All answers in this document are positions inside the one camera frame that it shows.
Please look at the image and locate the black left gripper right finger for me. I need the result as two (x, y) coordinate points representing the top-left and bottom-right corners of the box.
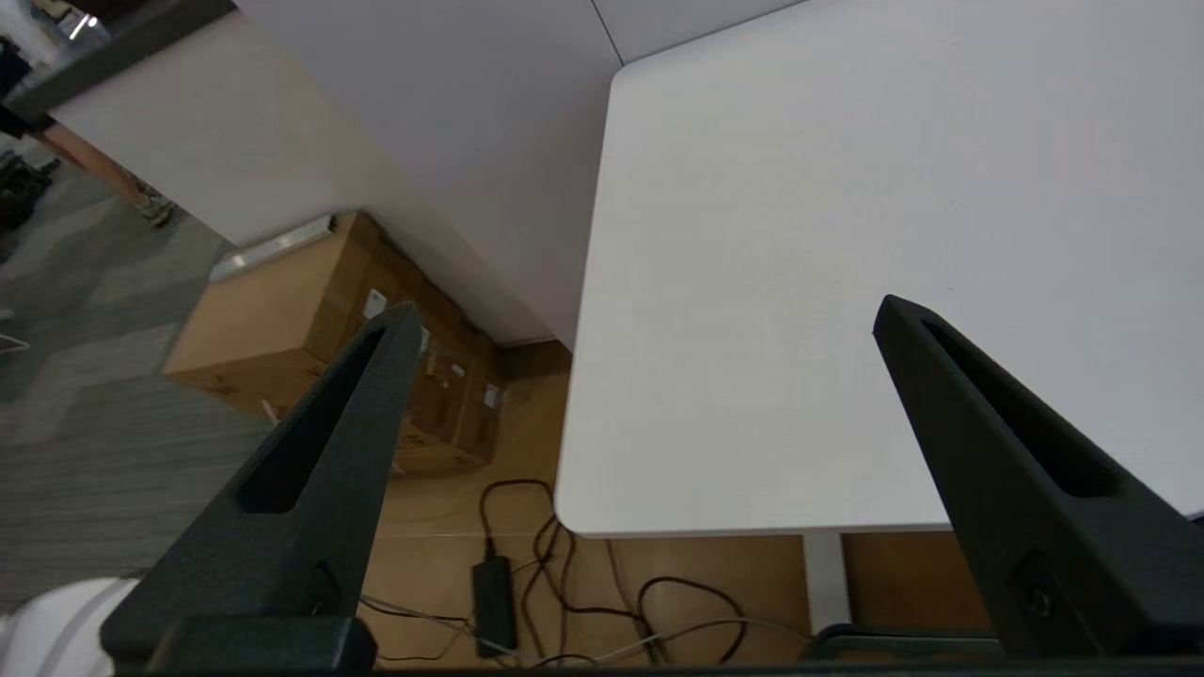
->
(872, 294), (1204, 661)

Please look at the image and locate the white flat object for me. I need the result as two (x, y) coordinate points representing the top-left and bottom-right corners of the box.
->
(208, 214), (338, 284)

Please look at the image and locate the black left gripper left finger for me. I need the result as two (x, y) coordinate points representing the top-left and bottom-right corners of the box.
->
(99, 302), (424, 673)

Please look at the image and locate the white table leg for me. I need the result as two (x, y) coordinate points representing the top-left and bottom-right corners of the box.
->
(801, 531), (853, 633)

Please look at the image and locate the white rounded robot base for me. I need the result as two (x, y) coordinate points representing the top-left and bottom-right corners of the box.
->
(0, 577), (144, 677)

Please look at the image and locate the brown slanted leg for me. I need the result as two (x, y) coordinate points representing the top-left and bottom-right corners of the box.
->
(38, 120), (177, 229)

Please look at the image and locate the dark table foot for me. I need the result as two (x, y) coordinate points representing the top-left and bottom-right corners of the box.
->
(807, 623), (1009, 661)

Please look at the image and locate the black power adapter with cables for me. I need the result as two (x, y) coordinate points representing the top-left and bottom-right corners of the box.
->
(376, 480), (753, 669)

